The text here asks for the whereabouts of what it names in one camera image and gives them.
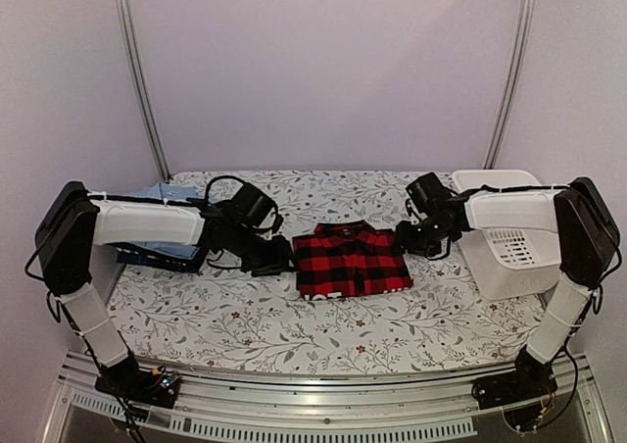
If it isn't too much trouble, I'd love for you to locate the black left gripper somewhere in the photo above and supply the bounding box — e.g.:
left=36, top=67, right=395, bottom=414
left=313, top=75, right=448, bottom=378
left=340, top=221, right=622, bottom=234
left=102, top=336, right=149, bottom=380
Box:
left=229, top=225, right=300, bottom=278

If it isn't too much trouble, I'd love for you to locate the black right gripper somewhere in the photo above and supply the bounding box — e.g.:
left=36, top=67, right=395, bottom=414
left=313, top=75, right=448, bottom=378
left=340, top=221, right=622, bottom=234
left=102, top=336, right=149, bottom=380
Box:
left=390, top=216, right=453, bottom=259

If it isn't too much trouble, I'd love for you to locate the red black plaid shirt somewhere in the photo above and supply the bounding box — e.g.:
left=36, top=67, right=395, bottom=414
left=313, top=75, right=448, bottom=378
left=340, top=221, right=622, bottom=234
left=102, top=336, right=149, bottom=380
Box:
left=293, top=221, right=413, bottom=301

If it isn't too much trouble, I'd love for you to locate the light blue shirt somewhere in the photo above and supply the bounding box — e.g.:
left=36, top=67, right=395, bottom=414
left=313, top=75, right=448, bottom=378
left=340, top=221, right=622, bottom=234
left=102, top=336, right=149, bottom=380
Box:
left=130, top=182, right=199, bottom=260

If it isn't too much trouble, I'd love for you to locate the dark navy shirt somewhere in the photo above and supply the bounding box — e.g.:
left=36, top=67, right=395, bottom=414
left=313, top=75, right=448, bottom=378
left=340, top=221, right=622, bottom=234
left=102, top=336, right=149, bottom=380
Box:
left=116, top=247, right=206, bottom=273

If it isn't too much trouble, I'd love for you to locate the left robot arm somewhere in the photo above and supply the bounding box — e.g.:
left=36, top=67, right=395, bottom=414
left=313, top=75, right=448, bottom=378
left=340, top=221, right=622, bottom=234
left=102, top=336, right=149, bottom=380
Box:
left=24, top=180, right=297, bottom=398

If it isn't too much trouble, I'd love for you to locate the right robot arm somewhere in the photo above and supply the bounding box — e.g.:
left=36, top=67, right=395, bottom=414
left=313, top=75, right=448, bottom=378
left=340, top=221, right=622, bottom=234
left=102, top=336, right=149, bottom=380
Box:
left=397, top=170, right=620, bottom=400

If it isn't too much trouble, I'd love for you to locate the floral patterned table mat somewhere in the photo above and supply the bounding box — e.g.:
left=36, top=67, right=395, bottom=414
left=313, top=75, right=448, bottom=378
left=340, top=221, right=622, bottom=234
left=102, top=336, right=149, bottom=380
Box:
left=107, top=171, right=544, bottom=375

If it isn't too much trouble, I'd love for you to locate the white plastic basket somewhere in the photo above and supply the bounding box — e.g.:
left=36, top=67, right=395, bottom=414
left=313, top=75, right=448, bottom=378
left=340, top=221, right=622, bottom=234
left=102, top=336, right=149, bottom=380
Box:
left=452, top=170, right=564, bottom=300

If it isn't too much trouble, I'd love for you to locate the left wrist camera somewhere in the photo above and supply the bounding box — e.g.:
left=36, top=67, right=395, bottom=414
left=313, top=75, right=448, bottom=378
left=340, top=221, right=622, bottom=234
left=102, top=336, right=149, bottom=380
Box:
left=266, top=210, right=284, bottom=235

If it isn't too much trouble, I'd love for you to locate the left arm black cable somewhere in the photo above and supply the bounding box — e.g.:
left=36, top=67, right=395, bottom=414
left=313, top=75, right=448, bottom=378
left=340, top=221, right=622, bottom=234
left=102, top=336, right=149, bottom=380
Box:
left=203, top=173, right=251, bottom=209

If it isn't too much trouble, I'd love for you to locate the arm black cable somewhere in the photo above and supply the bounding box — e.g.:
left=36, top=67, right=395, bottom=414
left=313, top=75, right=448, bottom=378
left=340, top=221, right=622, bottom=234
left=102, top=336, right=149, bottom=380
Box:
left=203, top=173, right=251, bottom=209
left=502, top=359, right=579, bottom=437

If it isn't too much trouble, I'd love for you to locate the aluminium front rail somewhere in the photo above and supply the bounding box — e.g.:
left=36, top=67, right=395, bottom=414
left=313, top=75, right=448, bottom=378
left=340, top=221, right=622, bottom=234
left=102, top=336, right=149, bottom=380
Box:
left=42, top=353, right=616, bottom=442

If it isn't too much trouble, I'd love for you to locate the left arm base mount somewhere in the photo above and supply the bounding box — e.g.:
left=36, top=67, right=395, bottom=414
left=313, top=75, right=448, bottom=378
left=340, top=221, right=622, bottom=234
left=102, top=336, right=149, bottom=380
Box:
left=95, top=360, right=180, bottom=410

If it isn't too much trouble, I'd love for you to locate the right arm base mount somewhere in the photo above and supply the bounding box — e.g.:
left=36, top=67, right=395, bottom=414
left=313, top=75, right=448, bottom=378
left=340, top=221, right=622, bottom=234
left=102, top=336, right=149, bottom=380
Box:
left=471, top=366, right=557, bottom=410

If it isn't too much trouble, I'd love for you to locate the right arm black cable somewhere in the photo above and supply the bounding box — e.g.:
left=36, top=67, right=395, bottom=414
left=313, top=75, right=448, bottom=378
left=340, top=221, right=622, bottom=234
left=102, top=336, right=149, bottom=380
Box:
left=502, top=359, right=579, bottom=437

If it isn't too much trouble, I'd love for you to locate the right aluminium frame post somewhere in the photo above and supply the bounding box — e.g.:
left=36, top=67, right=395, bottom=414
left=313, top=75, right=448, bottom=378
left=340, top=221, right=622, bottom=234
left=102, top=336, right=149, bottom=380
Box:
left=483, top=0, right=536, bottom=170

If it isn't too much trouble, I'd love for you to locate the aluminium frame post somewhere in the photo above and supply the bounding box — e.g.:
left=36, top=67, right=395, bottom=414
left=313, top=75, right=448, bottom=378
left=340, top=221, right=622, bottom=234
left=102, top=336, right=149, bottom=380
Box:
left=115, top=0, right=170, bottom=180
left=483, top=0, right=536, bottom=170

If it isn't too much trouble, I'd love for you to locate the left aluminium frame post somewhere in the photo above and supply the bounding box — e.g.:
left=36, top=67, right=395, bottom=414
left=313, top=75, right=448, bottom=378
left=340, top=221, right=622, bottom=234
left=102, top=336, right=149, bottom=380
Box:
left=115, top=0, right=170, bottom=180

